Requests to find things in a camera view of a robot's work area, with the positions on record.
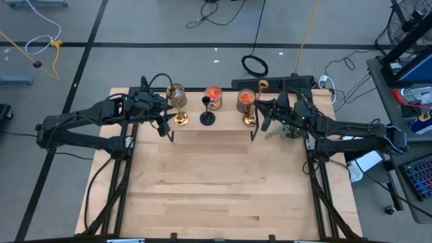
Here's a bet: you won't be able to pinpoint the wooden shelf riser black legs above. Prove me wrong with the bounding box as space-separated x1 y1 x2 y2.
162 90 260 142

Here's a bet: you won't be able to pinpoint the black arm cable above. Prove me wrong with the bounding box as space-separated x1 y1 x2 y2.
83 157 114 234

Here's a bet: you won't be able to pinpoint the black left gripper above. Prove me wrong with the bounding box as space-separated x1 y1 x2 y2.
124 90 178 138

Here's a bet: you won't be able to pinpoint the orange candle jar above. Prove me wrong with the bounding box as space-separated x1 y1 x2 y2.
236 88 257 115
204 85 223 111

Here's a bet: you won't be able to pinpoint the yellow extension cable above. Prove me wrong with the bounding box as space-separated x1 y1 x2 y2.
0 30 65 81

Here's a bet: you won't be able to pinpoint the black floor fan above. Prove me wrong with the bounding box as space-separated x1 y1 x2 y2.
386 0 432 55

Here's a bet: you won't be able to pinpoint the blue flat panel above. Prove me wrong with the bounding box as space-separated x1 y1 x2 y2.
383 47 432 88

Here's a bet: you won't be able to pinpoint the potted green succulent plant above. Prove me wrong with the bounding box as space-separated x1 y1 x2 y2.
265 123 308 141

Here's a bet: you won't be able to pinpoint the grey glass candle jar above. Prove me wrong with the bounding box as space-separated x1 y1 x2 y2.
166 83 188 109

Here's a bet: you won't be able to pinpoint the white paper sheet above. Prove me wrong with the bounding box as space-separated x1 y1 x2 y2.
342 134 382 183

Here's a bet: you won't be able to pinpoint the black metal frame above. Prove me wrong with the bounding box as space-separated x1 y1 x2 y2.
76 76 364 243

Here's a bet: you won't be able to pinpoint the grey cart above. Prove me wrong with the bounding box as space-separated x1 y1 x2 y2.
367 55 432 142

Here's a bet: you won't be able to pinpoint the thin black floor cable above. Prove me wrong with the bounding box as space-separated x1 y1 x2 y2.
185 0 247 28

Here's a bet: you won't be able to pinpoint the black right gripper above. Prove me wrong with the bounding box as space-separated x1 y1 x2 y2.
254 90 315 132

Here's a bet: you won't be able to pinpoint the grey desk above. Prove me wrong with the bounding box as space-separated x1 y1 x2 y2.
387 141 432 225

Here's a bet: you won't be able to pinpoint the black vertical stand pole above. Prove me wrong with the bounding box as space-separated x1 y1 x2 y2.
381 13 432 65

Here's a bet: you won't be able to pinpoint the long yellow cable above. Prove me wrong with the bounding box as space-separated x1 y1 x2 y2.
294 0 321 76

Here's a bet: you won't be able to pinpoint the yellow and blue can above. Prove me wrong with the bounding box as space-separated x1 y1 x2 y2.
407 110 432 135

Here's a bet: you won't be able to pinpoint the black backlit keyboard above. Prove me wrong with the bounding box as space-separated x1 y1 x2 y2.
400 154 432 203

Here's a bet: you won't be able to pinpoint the black power strip box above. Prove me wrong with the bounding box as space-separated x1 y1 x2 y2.
231 75 315 90

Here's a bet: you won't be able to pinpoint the white floor cable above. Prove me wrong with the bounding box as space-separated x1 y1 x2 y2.
24 0 62 57

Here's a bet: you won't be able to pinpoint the gold candlestick holder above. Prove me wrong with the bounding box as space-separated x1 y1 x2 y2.
167 85 190 127
242 79 270 128

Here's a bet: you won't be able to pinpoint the white power adapter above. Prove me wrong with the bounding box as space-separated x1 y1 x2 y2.
318 74 337 105

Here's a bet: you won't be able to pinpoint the coiled black floor cable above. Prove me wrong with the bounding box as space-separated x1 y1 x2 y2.
240 0 269 78

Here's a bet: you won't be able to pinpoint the black candlestick holder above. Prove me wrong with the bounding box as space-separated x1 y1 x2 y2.
199 95 216 127

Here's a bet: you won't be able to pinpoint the grey stand base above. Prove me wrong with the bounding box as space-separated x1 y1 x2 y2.
0 76 34 86
3 0 68 8

